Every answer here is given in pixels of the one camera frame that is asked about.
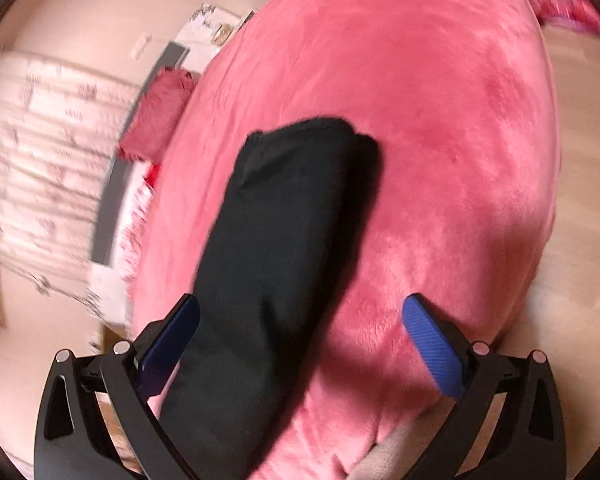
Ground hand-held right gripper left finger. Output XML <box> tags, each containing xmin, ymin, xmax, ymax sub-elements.
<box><xmin>34</xmin><ymin>292</ymin><xmax>202</xmax><ymax>480</ymax></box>

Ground dark pink ruffled pillow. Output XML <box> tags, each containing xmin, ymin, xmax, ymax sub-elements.
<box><xmin>119</xmin><ymin>67</ymin><xmax>201</xmax><ymax>161</ymax></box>

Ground white wall socket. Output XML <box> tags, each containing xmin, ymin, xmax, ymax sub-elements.
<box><xmin>130</xmin><ymin>32</ymin><xmax>153</xmax><ymax>58</ymax></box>

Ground ship print curtain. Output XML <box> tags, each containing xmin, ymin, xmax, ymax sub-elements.
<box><xmin>0</xmin><ymin>50</ymin><xmax>143</xmax><ymax>281</ymax></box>

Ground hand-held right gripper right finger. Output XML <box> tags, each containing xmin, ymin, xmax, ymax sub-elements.
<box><xmin>402</xmin><ymin>292</ymin><xmax>568</xmax><ymax>480</ymax></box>

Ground pink floral garment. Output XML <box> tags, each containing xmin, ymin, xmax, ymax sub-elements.
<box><xmin>114</xmin><ymin>185</ymin><xmax>155</xmax><ymax>283</ymax></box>

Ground white and grey headboard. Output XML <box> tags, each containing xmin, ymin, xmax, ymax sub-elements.
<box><xmin>87</xmin><ymin>40</ymin><xmax>193</xmax><ymax>286</ymax></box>

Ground black pants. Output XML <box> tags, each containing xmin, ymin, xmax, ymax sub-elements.
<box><xmin>157</xmin><ymin>116</ymin><xmax>383</xmax><ymax>480</ymax></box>

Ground pink plush blanket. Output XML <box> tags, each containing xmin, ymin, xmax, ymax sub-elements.
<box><xmin>125</xmin><ymin>0</ymin><xmax>563</xmax><ymax>480</ymax></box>

